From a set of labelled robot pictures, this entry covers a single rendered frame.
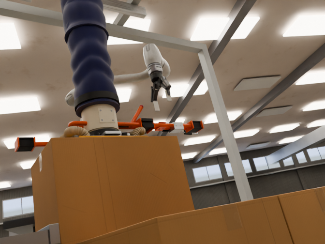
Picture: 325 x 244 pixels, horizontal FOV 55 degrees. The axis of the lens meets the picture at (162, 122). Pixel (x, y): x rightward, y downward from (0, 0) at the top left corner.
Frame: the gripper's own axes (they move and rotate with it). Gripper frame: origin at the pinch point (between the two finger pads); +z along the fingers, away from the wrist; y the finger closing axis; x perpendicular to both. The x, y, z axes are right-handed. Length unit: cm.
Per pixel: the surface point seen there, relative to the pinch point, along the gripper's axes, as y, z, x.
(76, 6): 10, -51, -49
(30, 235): 35, 63, -83
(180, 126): 3.5, 15.2, 6.1
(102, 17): 11, -46, -35
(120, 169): 20, 42, -44
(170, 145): 20.3, 32.3, -16.3
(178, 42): -163, -191, 178
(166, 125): 3.4, 14.7, -3.8
